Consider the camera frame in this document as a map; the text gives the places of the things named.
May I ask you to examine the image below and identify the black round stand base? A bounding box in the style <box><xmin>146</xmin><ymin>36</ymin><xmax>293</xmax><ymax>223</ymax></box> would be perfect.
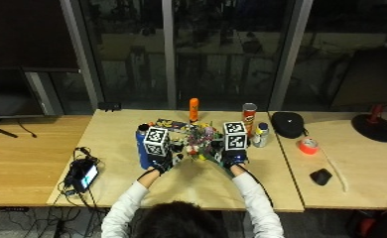
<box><xmin>349</xmin><ymin>103</ymin><xmax>387</xmax><ymax>144</ymax></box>

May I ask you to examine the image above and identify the white marker cube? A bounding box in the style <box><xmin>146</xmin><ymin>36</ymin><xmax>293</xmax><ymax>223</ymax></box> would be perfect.
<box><xmin>142</xmin><ymin>126</ymin><xmax>172</xmax><ymax>157</ymax></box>
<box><xmin>222</xmin><ymin>121</ymin><xmax>251</xmax><ymax>152</ymax></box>

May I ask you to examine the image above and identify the small black box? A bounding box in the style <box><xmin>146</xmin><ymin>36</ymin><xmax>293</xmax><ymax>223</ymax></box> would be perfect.
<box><xmin>97</xmin><ymin>101</ymin><xmax>122</xmax><ymax>113</ymax></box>

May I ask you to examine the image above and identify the black monitor stand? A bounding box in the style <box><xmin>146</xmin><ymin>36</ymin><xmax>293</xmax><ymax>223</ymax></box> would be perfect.
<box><xmin>0</xmin><ymin>118</ymin><xmax>21</xmax><ymax>139</ymax></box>

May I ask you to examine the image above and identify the black zip case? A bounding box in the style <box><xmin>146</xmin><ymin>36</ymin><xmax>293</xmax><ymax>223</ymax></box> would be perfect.
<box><xmin>269</xmin><ymin>111</ymin><xmax>308</xmax><ymax>140</ymax></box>

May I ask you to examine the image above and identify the blue water bottle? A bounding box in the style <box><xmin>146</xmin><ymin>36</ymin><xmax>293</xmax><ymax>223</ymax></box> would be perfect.
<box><xmin>134</xmin><ymin>123</ymin><xmax>155</xmax><ymax>171</ymax></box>

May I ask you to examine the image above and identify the white thin stick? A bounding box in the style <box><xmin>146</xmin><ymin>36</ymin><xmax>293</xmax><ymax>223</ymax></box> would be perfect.
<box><xmin>317</xmin><ymin>149</ymin><xmax>349</xmax><ymax>193</ymax></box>

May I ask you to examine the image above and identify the person's right hand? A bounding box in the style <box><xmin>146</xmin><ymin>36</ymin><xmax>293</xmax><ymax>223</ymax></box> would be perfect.
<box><xmin>211</xmin><ymin>140</ymin><xmax>251</xmax><ymax>171</ymax></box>

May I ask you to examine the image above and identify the black power strip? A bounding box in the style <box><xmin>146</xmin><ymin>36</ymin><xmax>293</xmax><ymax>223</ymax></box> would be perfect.
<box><xmin>0</xmin><ymin>205</ymin><xmax>30</xmax><ymax>213</ymax></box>

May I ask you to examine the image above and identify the red chips can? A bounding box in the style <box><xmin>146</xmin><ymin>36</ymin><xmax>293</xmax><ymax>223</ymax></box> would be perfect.
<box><xmin>242</xmin><ymin>102</ymin><xmax>259</xmax><ymax>137</ymax></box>

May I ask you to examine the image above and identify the black cable bundle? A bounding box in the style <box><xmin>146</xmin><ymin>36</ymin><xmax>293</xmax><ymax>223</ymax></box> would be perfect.
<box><xmin>5</xmin><ymin>191</ymin><xmax>107</xmax><ymax>238</ymax></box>

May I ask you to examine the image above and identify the black monitor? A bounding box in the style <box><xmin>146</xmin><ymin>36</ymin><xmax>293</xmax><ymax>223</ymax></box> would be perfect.
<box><xmin>0</xmin><ymin>66</ymin><xmax>47</xmax><ymax>119</ymax></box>

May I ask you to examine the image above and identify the red and black bag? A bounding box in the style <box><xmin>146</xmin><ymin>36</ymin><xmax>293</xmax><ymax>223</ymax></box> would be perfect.
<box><xmin>344</xmin><ymin>203</ymin><xmax>387</xmax><ymax>238</ymax></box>

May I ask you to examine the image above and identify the black glove cable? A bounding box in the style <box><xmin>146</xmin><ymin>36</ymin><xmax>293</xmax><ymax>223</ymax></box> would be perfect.
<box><xmin>239</xmin><ymin>164</ymin><xmax>276</xmax><ymax>208</ymax></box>

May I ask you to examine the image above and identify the black computer mouse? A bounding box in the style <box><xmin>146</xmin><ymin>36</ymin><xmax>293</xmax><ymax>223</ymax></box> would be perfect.
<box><xmin>308</xmin><ymin>168</ymin><xmax>333</xmax><ymax>186</ymax></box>

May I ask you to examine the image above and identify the person's left hand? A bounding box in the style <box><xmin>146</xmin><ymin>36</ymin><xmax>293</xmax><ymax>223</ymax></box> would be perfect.
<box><xmin>146</xmin><ymin>150</ymin><xmax>186</xmax><ymax>176</ymax></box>

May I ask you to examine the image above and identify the colourful snack packet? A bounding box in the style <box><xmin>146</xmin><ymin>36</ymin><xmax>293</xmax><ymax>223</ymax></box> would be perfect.
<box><xmin>154</xmin><ymin>117</ymin><xmax>195</xmax><ymax>134</ymax></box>

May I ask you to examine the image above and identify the orange bottle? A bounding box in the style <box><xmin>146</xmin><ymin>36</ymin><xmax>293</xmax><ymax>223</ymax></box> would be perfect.
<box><xmin>188</xmin><ymin>97</ymin><xmax>200</xmax><ymax>124</ymax></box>

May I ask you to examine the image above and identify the dark monitor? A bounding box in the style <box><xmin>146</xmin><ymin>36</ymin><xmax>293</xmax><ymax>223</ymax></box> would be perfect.
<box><xmin>329</xmin><ymin>49</ymin><xmax>387</xmax><ymax>109</ymax></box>

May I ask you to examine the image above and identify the black device with screen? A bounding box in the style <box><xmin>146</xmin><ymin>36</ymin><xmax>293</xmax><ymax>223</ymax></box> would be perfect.
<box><xmin>63</xmin><ymin>158</ymin><xmax>101</xmax><ymax>194</ymax></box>

